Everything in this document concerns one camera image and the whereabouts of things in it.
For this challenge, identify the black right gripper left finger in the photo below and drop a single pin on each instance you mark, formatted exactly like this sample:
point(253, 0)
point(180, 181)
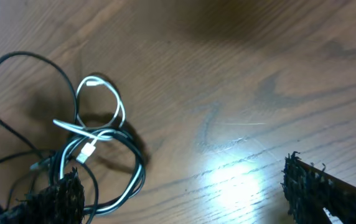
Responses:
point(61, 203)

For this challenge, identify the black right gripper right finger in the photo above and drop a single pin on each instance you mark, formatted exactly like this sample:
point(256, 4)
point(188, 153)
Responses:
point(310, 192)

